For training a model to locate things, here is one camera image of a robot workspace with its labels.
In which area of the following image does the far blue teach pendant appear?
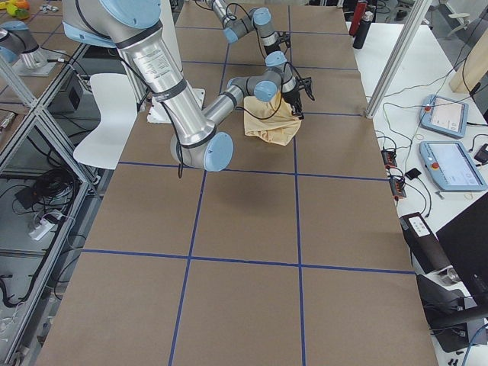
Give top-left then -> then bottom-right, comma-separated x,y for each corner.
419,94 -> 469,139

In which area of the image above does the yellow long-sleeve California shirt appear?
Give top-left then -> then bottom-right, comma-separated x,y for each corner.
243,92 -> 301,146

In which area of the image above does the aluminium frame post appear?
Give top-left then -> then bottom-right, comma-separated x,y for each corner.
364,0 -> 432,119

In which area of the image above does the near blue teach pendant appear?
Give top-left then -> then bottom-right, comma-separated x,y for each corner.
419,141 -> 487,192

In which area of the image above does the white power strip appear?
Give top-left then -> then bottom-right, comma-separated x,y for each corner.
29,217 -> 59,241

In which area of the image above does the orange electronics board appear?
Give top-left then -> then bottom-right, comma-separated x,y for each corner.
389,177 -> 406,201
381,149 -> 397,168

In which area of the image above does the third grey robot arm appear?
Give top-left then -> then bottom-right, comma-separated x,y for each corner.
1,21 -> 47,69

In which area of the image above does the red water bottle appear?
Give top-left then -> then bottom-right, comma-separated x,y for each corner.
349,0 -> 368,37

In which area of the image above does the black monitor screen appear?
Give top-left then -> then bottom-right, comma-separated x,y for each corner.
436,195 -> 487,304

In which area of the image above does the dark cardboard roll box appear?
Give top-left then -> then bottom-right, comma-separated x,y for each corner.
400,213 -> 451,273

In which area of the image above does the blue teach pendant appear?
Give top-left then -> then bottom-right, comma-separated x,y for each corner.
419,141 -> 487,192
419,94 -> 469,139

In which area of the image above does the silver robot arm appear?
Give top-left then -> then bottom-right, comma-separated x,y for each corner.
204,0 -> 290,59
63,1 -> 312,172

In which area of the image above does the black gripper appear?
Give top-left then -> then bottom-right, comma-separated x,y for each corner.
264,43 -> 281,56
284,88 -> 304,120

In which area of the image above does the black water bottle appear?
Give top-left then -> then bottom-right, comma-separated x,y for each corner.
352,11 -> 374,50

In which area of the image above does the black power adapter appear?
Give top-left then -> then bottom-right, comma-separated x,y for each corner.
474,143 -> 488,165

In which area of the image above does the white plastic chair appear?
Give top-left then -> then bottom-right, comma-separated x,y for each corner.
73,73 -> 138,170

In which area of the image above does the green plastic toy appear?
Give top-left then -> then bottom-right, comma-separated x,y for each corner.
1,0 -> 31,20

